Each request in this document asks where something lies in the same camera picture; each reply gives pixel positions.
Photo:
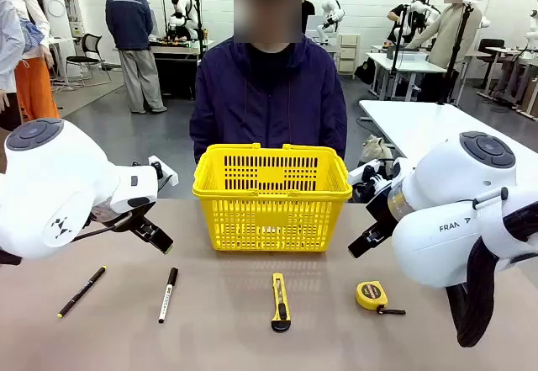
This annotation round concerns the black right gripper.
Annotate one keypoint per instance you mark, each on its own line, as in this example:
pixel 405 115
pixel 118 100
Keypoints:
pixel 382 211

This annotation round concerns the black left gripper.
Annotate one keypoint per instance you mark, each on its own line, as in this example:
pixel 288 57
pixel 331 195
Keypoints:
pixel 130 219

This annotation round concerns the yellow tape measure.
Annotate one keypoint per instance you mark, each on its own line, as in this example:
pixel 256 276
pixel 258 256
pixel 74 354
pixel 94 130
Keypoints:
pixel 370 294

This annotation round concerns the white marker black cap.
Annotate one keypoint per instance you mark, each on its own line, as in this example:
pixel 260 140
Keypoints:
pixel 168 295

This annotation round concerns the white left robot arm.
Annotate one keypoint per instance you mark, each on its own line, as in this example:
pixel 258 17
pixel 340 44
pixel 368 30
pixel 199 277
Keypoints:
pixel 50 186

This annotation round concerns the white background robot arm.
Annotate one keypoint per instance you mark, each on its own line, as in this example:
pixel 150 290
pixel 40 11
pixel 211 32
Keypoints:
pixel 332 15

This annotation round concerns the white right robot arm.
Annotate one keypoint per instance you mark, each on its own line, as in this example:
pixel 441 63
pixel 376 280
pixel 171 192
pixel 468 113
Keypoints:
pixel 454 202

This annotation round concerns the yellow plastic shopping basket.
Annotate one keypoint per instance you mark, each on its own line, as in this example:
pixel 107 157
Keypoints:
pixel 273 219

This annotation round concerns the person in purple jacket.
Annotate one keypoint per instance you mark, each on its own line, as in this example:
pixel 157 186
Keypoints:
pixel 269 106

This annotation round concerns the person in beige coat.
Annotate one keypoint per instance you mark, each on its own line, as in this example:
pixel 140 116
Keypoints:
pixel 449 34

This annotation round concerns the person in black t-shirt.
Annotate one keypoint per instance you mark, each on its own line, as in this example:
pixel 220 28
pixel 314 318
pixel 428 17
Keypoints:
pixel 399 17

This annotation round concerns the black pen yellow tip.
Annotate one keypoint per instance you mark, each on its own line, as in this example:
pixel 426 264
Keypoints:
pixel 82 292

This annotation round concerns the beige cloth bag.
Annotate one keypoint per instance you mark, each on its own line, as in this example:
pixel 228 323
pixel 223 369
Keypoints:
pixel 376 150

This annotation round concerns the yellow utility knife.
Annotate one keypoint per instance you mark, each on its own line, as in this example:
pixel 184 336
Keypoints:
pixel 281 303

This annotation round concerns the large white table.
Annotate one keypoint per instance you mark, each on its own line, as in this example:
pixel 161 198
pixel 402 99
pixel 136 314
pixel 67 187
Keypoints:
pixel 412 123

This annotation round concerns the white background desk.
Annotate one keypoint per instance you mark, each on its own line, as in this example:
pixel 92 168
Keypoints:
pixel 403 62

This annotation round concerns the white drawer cabinet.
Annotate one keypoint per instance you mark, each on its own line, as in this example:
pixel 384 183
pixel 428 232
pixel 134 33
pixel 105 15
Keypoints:
pixel 349 53

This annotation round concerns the black mesh office chair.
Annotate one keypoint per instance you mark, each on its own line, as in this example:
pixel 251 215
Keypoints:
pixel 88 57

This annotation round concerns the black thin tripod pole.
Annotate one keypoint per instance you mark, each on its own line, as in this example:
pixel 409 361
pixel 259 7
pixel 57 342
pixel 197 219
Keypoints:
pixel 398 51

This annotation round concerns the man in blue jacket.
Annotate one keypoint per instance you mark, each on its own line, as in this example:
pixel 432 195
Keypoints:
pixel 128 22

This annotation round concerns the white standing air conditioner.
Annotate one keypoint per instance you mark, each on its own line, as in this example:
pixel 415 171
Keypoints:
pixel 54 1

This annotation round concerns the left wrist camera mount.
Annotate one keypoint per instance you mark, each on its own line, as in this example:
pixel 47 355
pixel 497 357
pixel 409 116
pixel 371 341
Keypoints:
pixel 166 175

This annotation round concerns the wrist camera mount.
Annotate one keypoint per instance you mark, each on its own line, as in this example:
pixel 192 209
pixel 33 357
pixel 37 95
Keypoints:
pixel 166 175
pixel 372 175

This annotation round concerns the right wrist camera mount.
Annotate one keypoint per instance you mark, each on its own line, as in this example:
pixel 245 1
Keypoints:
pixel 372 175

